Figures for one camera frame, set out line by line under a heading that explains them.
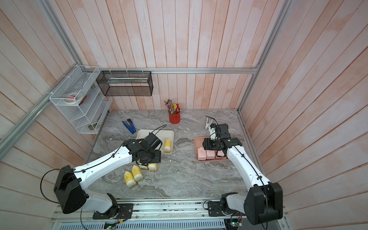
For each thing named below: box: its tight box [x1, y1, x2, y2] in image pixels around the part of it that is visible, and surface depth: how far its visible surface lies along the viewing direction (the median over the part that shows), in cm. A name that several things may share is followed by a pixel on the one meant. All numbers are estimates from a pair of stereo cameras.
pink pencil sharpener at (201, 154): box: [197, 147, 207, 161], surface depth 89 cm
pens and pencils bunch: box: [163, 98, 182, 115], surface depth 105 cm
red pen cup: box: [168, 111, 181, 125], surface depth 108 cm
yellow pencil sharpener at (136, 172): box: [131, 164, 144, 182], surface depth 81 cm
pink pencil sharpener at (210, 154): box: [206, 149, 216, 160], surface depth 90 cm
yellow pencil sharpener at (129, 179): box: [123, 170, 137, 188], surface depth 79 cm
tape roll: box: [63, 92, 80, 105], surface depth 75 cm
